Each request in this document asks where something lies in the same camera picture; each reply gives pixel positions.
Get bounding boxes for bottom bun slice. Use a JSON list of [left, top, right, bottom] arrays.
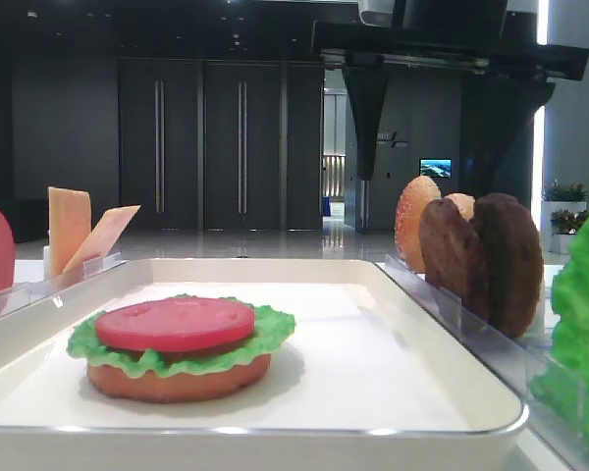
[[86, 354, 272, 403]]

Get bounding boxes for long clear acrylic rail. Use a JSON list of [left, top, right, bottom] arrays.
[[382, 254, 589, 470], [0, 252, 123, 317]]

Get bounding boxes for standing green lettuce leaf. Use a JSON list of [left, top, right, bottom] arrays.
[[530, 217, 589, 445]]

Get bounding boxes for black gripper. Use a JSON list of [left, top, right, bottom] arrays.
[[312, 1, 589, 204]]

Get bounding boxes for brown meat patty front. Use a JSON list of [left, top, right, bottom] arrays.
[[419, 198, 490, 320]]

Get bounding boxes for leaning orange cheese slice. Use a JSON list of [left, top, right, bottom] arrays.
[[64, 205, 140, 273]]

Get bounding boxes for green lettuce leaf on bun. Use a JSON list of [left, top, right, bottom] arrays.
[[66, 297, 295, 378]]

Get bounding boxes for wall mounted screen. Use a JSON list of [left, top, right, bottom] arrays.
[[419, 159, 452, 179]]

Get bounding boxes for upright orange cheese slice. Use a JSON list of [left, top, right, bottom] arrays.
[[47, 186, 91, 277]]

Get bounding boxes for white rectangular tray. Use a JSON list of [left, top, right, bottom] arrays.
[[0, 259, 529, 470]]

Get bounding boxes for potted plants in white planter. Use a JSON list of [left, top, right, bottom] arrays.
[[541, 181, 589, 253]]

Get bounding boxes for sesame top bun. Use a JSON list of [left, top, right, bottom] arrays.
[[395, 176, 488, 280]]

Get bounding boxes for red tomato slice on burger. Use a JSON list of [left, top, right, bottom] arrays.
[[94, 296, 255, 353]]

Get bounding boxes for brown meat patty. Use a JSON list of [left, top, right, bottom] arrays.
[[471, 192, 544, 338], [419, 198, 490, 320]]

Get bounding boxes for dark double door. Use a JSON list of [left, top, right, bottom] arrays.
[[119, 59, 324, 231]]

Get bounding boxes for right long clear acrylic rail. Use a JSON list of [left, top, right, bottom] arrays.
[[382, 254, 589, 470]]

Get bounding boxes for brown meat patty rear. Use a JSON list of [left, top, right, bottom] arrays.
[[471, 192, 544, 338]]

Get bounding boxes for left long clear acrylic rail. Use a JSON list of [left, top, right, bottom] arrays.
[[0, 252, 123, 317]]

